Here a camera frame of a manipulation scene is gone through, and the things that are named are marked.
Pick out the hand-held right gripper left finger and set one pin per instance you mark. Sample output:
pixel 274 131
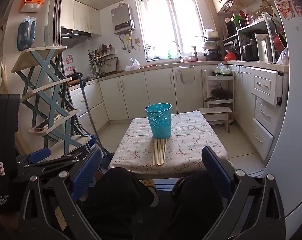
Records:
pixel 87 172

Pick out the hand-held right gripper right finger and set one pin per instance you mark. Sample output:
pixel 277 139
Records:
pixel 217 170

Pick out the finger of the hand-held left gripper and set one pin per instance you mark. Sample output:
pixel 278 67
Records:
pixel 38 155
pixel 65 161

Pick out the bundle of wooden chopsticks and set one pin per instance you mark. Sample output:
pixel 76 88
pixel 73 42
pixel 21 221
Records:
pixel 159 152

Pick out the teal plastic basket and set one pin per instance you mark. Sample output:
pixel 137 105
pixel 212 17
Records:
pixel 159 125

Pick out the blue dustpan and broom set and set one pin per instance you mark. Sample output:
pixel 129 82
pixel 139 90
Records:
pixel 107 162

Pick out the blue white plastic bag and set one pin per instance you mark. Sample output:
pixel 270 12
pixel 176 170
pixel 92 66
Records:
pixel 92 141

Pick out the person's left leg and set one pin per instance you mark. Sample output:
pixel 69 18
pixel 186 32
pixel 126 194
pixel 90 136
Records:
pixel 115 200

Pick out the person's leg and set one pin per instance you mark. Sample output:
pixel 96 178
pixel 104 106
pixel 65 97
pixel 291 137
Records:
pixel 196 205
pixel 115 200

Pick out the person's right leg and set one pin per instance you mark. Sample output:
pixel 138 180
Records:
pixel 196 205

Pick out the person's right slipper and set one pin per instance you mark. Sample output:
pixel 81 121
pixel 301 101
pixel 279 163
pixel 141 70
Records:
pixel 178 183

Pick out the person's slipper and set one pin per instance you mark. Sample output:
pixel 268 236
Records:
pixel 152 195
pixel 178 183

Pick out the floral tablecloth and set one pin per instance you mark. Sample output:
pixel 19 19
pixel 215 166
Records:
pixel 186 142

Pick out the white step stool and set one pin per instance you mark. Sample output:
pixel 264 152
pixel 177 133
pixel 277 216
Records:
pixel 214 110

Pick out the person's left slipper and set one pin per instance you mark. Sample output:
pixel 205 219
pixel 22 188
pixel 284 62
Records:
pixel 152 195

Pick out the dark wok in cart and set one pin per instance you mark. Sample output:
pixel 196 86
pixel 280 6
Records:
pixel 221 94

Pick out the white rolling cart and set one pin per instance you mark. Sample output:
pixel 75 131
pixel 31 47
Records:
pixel 206 85

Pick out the white refrigerator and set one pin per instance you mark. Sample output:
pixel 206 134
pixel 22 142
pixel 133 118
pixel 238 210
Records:
pixel 291 117

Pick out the blue white folding rack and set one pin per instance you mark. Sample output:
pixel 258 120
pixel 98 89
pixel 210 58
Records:
pixel 38 57

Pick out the open cream drawer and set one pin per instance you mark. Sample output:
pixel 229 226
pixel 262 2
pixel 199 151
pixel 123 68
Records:
pixel 263 85

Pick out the cream base kitchen cabinets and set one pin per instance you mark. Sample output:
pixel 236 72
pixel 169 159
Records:
pixel 161 90

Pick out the white hanging trash bag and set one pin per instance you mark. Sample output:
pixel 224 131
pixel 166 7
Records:
pixel 186 75

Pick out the bag of green vegetables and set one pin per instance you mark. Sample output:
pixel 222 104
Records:
pixel 222 70

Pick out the cutting board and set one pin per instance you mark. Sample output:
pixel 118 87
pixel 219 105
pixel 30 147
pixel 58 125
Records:
pixel 111 65

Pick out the red plastic bag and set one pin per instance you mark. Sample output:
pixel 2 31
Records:
pixel 230 56

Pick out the small dark faucet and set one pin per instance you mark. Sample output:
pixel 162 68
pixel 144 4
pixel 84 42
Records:
pixel 195 52

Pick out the stack of pots and dishes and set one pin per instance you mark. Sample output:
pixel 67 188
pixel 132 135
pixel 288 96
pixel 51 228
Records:
pixel 211 50

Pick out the black kettle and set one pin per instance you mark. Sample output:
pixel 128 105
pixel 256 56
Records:
pixel 248 51

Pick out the range hood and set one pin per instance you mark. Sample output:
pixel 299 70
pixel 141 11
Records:
pixel 73 36

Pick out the tall chrome faucet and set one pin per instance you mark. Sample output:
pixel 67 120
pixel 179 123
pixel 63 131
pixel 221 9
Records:
pixel 179 50

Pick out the clear plastic bag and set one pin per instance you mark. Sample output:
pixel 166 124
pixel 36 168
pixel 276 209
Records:
pixel 283 57

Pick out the white electric thermos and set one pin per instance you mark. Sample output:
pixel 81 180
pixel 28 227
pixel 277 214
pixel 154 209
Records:
pixel 263 47

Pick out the red pan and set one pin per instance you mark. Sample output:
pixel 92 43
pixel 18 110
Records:
pixel 278 42

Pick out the green container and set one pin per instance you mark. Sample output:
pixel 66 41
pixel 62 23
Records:
pixel 238 21

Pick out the kitchen window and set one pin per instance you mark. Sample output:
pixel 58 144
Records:
pixel 171 25

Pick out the white gas water heater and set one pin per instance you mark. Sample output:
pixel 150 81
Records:
pixel 122 17

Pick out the white counter shelf rack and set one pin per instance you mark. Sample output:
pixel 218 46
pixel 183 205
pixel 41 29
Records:
pixel 266 17

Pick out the cardboard box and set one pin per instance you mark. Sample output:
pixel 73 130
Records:
pixel 268 8

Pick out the red cartoon fridge stickers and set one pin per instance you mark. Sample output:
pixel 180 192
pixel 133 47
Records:
pixel 286 5

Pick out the red paper wall decoration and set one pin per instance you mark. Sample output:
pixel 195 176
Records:
pixel 69 60

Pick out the wall utensil rack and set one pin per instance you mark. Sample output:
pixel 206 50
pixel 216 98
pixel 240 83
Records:
pixel 98 57

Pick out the blue wall pouch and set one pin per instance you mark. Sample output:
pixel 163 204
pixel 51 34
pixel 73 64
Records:
pixel 25 35

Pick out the grey sliding door frame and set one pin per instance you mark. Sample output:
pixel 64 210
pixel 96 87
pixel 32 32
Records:
pixel 57 30

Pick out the cream wall cabinets above hood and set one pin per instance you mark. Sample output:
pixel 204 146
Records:
pixel 83 17

